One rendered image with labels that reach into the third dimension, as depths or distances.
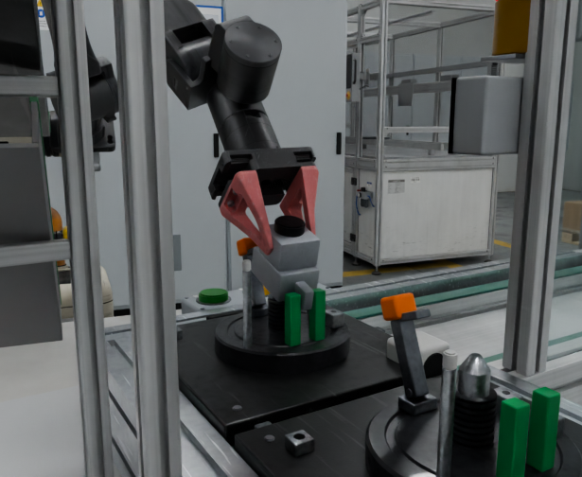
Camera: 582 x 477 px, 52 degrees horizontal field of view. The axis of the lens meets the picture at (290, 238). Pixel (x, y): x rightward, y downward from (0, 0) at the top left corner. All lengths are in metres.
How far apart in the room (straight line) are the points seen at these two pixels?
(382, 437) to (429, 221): 4.53
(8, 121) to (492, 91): 0.42
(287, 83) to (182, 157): 0.78
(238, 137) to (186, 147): 2.94
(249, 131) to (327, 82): 3.23
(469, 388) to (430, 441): 0.05
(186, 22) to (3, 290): 0.35
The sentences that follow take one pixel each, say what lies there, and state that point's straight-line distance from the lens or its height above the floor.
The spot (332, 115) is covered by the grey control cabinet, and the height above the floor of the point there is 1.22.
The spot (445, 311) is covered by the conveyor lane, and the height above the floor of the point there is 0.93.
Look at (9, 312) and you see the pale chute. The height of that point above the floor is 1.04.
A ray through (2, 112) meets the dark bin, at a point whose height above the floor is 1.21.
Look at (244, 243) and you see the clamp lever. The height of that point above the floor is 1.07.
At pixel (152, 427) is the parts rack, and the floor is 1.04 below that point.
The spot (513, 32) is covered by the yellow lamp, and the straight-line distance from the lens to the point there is 0.60.
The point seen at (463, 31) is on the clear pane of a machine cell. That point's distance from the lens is 5.04.
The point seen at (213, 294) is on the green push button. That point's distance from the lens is 0.81.
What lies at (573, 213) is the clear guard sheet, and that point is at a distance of 0.65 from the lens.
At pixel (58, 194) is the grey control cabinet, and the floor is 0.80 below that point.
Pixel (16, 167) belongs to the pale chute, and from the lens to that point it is 0.42.
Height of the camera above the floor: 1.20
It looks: 11 degrees down
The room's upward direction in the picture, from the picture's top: straight up
